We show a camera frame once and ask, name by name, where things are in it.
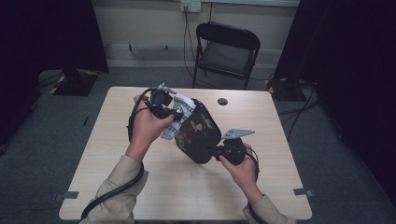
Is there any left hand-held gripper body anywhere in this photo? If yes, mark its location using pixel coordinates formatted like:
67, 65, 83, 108
145, 82, 178, 119

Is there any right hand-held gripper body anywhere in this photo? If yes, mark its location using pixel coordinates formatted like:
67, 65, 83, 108
217, 128, 256, 166

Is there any white checkered cloth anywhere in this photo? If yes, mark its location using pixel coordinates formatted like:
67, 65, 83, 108
160, 92, 197, 141

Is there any dark toiletry pouch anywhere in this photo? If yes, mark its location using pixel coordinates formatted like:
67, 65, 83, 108
174, 98, 223, 165

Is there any person's right hand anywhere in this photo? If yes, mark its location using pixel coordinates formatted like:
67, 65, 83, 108
219, 142, 260, 203

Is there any person's left hand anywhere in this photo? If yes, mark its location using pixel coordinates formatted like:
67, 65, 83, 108
125, 94, 176, 163

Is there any black stand base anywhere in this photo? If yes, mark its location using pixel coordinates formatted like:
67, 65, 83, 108
265, 77, 301, 103
49, 68, 100, 97

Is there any black folding chair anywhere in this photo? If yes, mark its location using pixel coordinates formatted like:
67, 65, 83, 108
191, 21, 262, 91

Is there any grey tape strip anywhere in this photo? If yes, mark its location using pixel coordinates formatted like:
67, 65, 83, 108
292, 188, 315, 198
53, 190, 80, 202

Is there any black curtain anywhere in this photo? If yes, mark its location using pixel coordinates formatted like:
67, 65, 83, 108
0, 0, 109, 147
274, 0, 396, 203

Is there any right hand-held gripper black cable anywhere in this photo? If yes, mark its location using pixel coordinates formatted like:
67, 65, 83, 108
245, 147, 266, 224

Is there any hand-held gripper black cable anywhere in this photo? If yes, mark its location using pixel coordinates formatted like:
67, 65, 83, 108
79, 87, 157, 221
245, 147, 266, 224

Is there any left hand-held gripper black cable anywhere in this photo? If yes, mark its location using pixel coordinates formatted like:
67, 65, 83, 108
79, 87, 157, 221

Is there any black power cable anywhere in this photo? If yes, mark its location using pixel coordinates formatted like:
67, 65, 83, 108
182, 6, 196, 79

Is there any black floor cable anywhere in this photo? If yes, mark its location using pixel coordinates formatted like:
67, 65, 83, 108
277, 81, 320, 142

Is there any white wall socket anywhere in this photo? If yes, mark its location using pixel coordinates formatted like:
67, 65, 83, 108
180, 0, 203, 14

